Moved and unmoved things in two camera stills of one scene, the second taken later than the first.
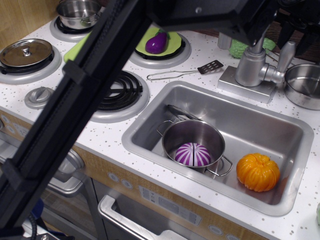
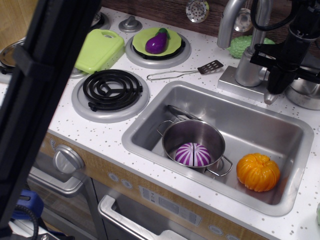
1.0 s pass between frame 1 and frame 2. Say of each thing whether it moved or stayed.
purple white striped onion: stayed
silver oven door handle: stayed
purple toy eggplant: stayed
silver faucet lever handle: moved
